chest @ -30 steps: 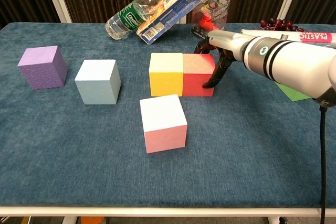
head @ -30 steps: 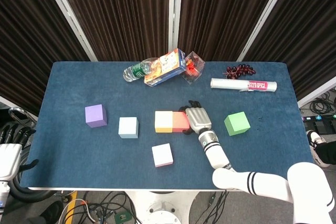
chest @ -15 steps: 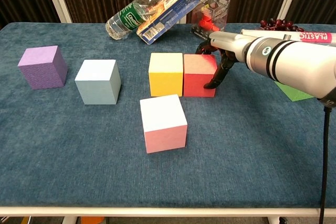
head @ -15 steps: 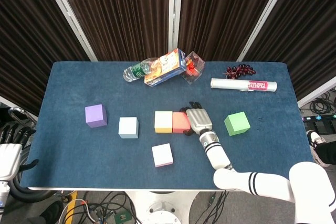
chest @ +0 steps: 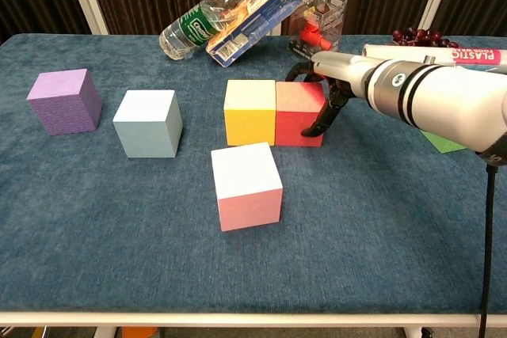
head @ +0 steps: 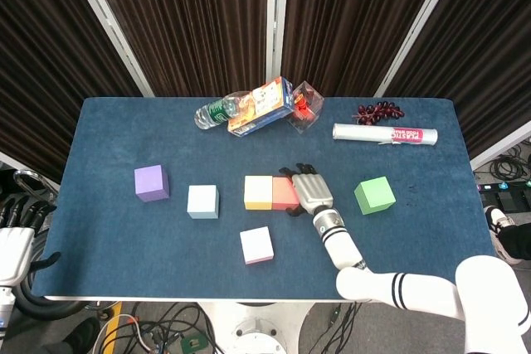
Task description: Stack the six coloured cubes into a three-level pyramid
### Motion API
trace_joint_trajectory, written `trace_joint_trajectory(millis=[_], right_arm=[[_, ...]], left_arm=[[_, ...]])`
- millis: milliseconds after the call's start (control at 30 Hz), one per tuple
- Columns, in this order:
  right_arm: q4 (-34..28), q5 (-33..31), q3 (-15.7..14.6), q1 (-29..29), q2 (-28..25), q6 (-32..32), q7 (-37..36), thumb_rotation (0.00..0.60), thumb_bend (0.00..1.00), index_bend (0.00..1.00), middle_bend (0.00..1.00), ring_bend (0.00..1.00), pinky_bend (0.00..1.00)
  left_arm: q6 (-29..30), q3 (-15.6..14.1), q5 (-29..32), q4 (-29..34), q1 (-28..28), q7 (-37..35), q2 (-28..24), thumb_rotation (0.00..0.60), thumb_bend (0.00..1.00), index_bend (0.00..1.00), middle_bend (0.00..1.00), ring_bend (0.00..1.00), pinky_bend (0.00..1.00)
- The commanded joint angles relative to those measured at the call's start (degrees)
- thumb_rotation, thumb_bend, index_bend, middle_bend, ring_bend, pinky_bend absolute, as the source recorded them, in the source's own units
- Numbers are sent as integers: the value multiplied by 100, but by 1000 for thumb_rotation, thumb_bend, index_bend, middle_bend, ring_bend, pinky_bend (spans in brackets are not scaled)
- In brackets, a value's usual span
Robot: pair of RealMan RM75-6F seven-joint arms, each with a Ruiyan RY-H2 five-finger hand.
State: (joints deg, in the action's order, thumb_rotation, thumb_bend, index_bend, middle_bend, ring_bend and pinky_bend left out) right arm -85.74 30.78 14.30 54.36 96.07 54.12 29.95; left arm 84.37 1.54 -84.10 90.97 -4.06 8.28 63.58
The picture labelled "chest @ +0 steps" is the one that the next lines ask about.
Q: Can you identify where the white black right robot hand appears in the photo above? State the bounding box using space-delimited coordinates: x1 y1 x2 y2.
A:
284 51 375 137

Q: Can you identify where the red cube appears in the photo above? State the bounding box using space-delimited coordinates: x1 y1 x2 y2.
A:
275 81 326 147

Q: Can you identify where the yellow cube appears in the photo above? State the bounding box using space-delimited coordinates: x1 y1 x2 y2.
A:
223 79 277 146

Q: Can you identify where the green cube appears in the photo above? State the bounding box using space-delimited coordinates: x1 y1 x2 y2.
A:
420 130 469 154

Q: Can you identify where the pink cube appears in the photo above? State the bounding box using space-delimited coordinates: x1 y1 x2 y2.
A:
210 142 284 233

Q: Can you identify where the light blue cube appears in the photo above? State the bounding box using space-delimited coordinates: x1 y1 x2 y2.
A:
112 89 184 159

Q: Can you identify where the purple cube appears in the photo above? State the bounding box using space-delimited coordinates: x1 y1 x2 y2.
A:
26 68 103 136

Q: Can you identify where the clear box with red toy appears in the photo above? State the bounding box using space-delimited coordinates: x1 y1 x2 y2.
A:
287 0 349 63

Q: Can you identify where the white plastic wrap roll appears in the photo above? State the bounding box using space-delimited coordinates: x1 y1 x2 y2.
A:
362 43 507 74

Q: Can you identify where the dark red grape bunch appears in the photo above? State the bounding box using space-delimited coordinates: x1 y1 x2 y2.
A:
391 28 459 48

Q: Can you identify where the blue orange carton box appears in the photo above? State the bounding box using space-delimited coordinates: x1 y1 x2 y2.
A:
204 0 305 68

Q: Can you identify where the clear green-label water bottle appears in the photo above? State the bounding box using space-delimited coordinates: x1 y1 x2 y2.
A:
158 0 262 61

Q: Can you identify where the blue table mat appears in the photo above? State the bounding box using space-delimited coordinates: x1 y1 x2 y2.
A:
0 32 507 314

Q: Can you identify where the orange object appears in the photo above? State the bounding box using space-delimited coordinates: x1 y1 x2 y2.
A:
120 327 159 338

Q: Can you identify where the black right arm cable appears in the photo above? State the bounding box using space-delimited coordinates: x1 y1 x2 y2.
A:
478 161 499 338

